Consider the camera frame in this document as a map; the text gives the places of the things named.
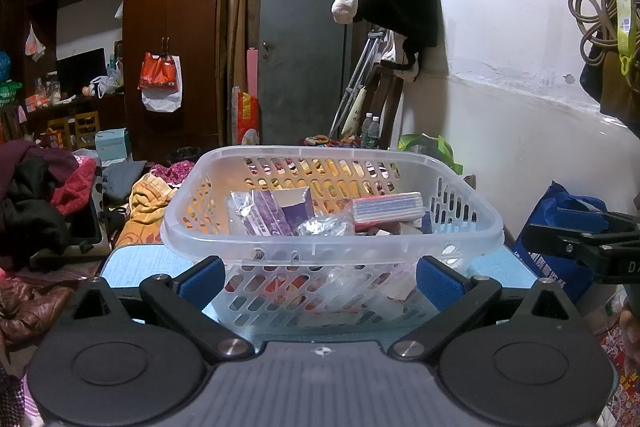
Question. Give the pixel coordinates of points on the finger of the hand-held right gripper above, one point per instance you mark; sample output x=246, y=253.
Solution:
x=582, y=219
x=560, y=242

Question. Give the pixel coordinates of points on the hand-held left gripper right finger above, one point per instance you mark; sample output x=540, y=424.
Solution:
x=440, y=283

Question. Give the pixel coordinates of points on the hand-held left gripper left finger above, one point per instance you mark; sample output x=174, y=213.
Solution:
x=202, y=282

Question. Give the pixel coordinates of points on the clear packet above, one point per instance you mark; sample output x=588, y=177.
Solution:
x=245, y=212

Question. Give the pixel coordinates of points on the red white box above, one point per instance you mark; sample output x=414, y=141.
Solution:
x=387, y=212

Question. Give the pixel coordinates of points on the white plastic basket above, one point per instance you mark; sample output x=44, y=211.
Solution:
x=330, y=252

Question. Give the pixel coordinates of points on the purple box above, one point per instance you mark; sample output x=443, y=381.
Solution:
x=295, y=209

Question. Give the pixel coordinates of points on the silver foil blister pack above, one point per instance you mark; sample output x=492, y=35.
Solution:
x=322, y=227

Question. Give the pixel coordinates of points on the blue bag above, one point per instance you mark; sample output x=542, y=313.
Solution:
x=555, y=267

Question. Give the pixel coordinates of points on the yellow orange blanket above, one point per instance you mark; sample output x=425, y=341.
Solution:
x=145, y=207

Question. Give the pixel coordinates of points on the magenta floral cloth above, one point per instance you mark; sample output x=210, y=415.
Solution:
x=177, y=172

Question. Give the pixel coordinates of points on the floral printed cloth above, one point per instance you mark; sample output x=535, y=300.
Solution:
x=622, y=387

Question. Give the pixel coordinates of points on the grey cloth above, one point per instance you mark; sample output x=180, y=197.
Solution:
x=122, y=179

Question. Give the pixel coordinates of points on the green bag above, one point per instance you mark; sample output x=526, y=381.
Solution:
x=430, y=149

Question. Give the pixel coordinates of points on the dark brown hanging bag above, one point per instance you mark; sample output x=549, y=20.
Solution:
x=612, y=87

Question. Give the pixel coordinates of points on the red knit garment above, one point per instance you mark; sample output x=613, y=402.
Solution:
x=75, y=187

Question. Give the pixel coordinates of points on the clear water bottle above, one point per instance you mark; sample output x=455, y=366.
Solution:
x=366, y=132
x=375, y=134

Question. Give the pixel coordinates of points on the teal box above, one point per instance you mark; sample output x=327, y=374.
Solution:
x=112, y=146

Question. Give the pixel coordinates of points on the red gold bag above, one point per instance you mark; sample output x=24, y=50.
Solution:
x=248, y=117

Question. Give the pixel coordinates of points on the brown quilted jacket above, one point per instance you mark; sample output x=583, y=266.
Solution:
x=30, y=307

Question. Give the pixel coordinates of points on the white plastic bag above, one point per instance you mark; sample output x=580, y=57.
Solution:
x=162, y=99

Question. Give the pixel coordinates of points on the dark maroon clothes pile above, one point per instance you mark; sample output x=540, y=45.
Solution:
x=35, y=197

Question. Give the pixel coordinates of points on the aluminium crutch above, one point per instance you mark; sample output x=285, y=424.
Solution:
x=357, y=77
x=356, y=107

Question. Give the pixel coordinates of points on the orange plastic bag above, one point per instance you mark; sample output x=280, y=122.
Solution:
x=156, y=72

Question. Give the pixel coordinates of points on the pink board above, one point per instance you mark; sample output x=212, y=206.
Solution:
x=252, y=72

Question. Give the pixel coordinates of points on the white black hanging cloth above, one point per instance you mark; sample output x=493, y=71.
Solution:
x=400, y=57

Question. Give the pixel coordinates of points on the grey door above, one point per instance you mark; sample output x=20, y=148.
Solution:
x=300, y=57

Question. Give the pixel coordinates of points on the black television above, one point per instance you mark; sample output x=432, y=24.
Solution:
x=80, y=69

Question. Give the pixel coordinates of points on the wooden planks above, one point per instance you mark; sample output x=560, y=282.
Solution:
x=232, y=37

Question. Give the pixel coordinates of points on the brown wooden wardrobe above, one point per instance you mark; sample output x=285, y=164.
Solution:
x=195, y=32

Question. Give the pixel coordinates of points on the green woven basket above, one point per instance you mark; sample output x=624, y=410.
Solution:
x=9, y=92

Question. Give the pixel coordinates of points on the white red hanging bag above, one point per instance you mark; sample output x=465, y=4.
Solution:
x=34, y=44

